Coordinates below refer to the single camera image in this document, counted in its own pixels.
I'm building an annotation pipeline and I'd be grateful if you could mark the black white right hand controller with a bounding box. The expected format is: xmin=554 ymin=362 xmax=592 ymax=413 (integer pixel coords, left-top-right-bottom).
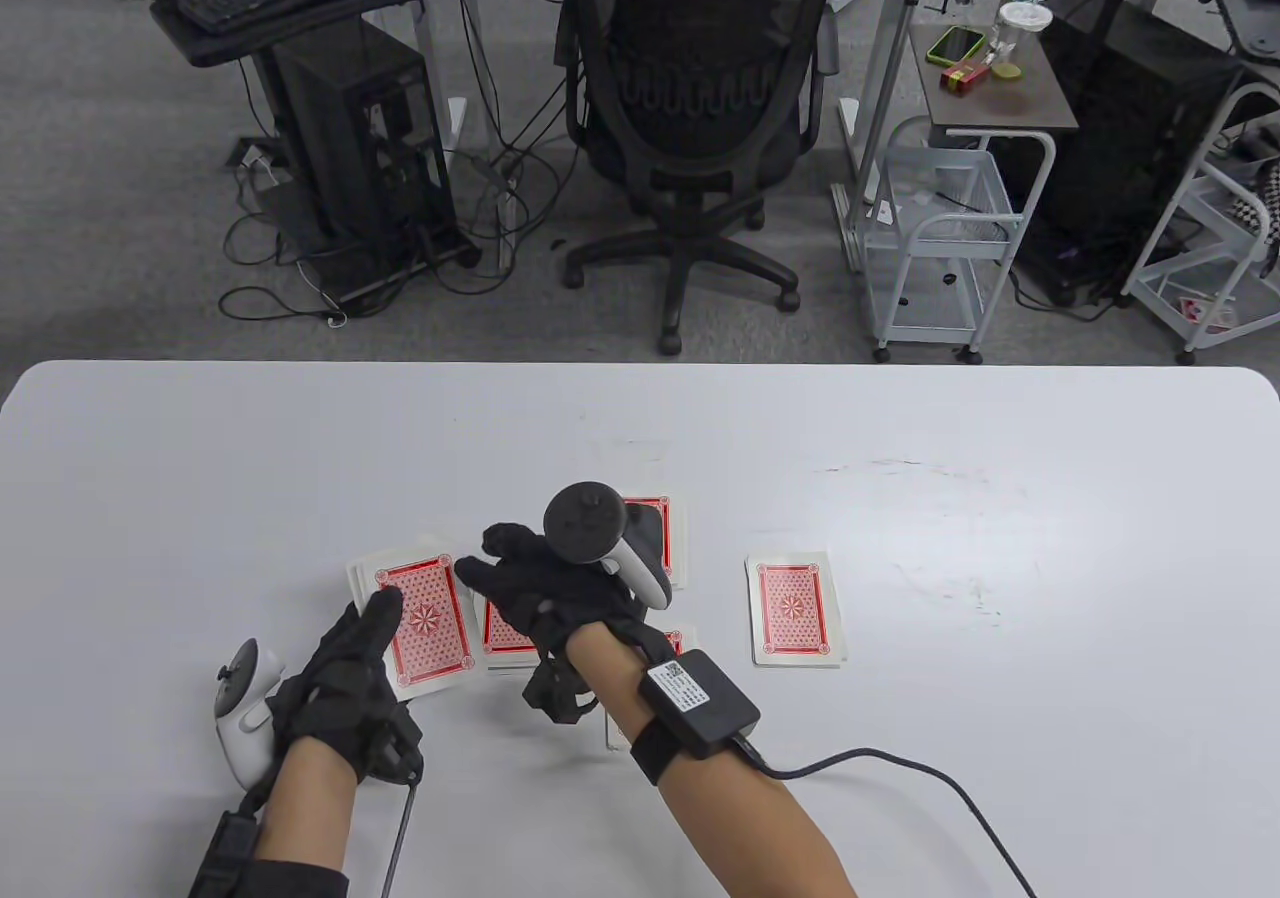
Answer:
xmin=543 ymin=481 xmax=673 ymax=611

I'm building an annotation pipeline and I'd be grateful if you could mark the white metal cart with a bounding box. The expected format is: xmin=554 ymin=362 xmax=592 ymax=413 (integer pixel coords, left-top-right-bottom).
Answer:
xmin=1120 ymin=66 xmax=1280 ymax=367
xmin=858 ymin=116 xmax=1058 ymax=366

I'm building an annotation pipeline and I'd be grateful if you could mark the thin black glove cable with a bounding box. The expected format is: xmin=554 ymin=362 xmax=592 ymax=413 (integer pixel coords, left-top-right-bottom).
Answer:
xmin=380 ymin=783 xmax=419 ymax=898

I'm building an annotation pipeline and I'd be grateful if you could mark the black sensor box cable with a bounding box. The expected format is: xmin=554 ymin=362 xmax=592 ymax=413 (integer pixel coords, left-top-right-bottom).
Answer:
xmin=740 ymin=738 xmax=1041 ymax=898

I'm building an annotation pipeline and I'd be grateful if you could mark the person's left hand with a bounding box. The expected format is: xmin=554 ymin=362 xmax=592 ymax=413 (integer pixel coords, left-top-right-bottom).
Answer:
xmin=265 ymin=586 xmax=408 ymax=787

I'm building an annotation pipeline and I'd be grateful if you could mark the white desk leg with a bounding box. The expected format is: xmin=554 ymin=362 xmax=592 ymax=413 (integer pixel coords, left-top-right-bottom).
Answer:
xmin=408 ymin=0 xmax=471 ymax=154

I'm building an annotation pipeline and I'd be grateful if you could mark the aluminium frame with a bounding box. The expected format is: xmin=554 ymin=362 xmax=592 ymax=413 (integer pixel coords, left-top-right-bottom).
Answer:
xmin=835 ymin=0 xmax=938 ymax=274

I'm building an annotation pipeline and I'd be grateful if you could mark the black stand base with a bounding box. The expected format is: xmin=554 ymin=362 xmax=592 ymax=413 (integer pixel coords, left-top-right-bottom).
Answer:
xmin=298 ymin=238 xmax=483 ymax=307

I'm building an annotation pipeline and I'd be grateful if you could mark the person's right forearm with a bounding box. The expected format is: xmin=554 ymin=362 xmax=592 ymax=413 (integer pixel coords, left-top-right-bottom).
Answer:
xmin=568 ymin=623 xmax=861 ymax=898

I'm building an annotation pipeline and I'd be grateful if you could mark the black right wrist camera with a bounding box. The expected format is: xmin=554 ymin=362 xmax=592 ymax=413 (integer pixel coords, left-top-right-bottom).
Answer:
xmin=522 ymin=653 xmax=601 ymax=724

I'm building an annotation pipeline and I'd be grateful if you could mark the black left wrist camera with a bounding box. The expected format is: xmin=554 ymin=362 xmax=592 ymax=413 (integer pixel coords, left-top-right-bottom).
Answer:
xmin=355 ymin=708 xmax=426 ymax=789

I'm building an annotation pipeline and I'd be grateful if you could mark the black right wrist strap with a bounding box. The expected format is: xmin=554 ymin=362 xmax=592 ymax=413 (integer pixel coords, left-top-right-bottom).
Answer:
xmin=628 ymin=723 xmax=691 ymax=787

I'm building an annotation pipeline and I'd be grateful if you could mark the red white card pack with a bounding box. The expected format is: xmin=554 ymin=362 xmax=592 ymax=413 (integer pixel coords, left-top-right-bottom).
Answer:
xmin=1175 ymin=293 xmax=1241 ymax=334

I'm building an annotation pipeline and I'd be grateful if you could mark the black white checkered board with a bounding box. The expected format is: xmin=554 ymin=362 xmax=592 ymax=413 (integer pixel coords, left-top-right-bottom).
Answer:
xmin=1225 ymin=160 xmax=1280 ymax=249

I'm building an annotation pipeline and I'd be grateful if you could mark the green-edged smartphone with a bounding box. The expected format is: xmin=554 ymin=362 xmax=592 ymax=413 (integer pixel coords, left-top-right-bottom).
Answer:
xmin=925 ymin=25 xmax=988 ymax=67

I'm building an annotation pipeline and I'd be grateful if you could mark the deck of red-backed cards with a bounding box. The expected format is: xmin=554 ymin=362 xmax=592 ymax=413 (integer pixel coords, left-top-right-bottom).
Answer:
xmin=347 ymin=541 xmax=476 ymax=704

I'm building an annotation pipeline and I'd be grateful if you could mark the person's left forearm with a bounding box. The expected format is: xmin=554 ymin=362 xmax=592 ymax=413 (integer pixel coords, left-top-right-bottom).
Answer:
xmin=250 ymin=738 xmax=363 ymax=898

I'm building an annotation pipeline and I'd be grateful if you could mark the brown side table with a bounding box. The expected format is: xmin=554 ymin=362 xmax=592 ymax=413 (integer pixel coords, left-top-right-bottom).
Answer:
xmin=908 ymin=23 xmax=1081 ymax=136

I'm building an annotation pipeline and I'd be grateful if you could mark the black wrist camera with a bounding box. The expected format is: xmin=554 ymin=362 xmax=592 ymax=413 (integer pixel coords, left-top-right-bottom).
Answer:
xmin=355 ymin=708 xmax=426 ymax=789
xmin=522 ymin=653 xmax=601 ymax=724

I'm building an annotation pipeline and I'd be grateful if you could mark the person's right hand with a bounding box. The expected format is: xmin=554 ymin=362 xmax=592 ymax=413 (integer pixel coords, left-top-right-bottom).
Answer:
xmin=453 ymin=523 xmax=653 ymax=661

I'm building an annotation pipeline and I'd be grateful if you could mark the black wrist sensor box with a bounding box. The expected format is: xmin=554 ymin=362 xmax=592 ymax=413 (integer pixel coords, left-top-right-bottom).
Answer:
xmin=640 ymin=650 xmax=763 ymax=759

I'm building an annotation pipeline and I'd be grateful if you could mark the white left hand controller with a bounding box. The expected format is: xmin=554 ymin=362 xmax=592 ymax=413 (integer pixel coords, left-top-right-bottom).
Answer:
xmin=215 ymin=638 xmax=284 ymax=791

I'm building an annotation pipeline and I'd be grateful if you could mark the black computer tower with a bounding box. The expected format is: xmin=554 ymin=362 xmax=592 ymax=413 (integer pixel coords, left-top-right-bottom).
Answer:
xmin=268 ymin=16 xmax=463 ymax=259
xmin=1005 ymin=0 xmax=1246 ymax=307

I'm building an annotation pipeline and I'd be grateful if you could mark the tangle of black floor cables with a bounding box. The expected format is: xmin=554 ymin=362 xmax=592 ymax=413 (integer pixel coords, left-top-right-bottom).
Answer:
xmin=218 ymin=0 xmax=583 ymax=327

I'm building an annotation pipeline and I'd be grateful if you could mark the black left forearm sensor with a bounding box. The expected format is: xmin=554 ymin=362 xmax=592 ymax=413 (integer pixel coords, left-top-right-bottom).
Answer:
xmin=188 ymin=810 xmax=261 ymax=898

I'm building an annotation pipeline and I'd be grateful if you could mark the black mesh office chair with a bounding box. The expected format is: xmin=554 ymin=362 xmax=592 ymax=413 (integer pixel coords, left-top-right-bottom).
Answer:
xmin=553 ymin=0 xmax=843 ymax=357

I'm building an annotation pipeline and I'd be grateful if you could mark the clear lidded jar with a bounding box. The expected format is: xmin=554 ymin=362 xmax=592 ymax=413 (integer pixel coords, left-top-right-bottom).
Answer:
xmin=990 ymin=3 xmax=1054 ymax=81

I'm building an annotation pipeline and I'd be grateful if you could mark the thick black glove cable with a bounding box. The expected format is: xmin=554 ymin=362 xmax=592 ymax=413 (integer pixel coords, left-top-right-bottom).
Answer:
xmin=615 ymin=618 xmax=681 ymax=664

